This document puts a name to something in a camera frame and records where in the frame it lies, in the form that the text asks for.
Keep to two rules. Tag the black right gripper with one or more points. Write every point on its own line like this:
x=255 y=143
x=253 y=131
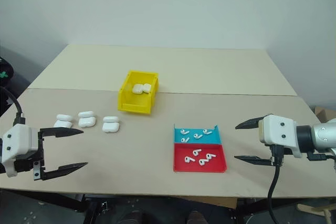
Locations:
x=277 y=153

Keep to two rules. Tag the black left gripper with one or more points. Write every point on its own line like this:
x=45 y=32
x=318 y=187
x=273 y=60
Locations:
x=39 y=161

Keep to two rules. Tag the white earbud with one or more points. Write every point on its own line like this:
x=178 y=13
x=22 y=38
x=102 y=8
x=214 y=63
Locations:
x=206 y=131
x=195 y=152
x=184 y=140
x=187 y=159
x=183 y=131
x=202 y=162
x=197 y=136
x=209 y=155

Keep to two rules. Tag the brown cardboard box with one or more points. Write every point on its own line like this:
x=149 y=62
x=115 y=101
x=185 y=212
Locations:
x=326 y=113

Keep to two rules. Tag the yellow plastic bin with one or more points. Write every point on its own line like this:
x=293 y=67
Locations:
x=132 y=102

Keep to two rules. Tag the blue plastic tray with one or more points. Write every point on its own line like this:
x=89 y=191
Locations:
x=212 y=138

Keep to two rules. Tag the red plastic tray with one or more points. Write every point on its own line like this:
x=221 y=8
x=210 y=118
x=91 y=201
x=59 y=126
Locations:
x=218 y=165

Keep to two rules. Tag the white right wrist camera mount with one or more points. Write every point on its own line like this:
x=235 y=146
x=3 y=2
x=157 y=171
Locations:
x=278 y=129

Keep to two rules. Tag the black metal table frame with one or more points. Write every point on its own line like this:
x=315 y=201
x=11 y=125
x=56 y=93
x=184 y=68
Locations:
x=65 y=203

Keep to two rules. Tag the light wooden frame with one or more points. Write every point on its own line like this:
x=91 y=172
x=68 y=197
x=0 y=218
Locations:
x=328 y=209

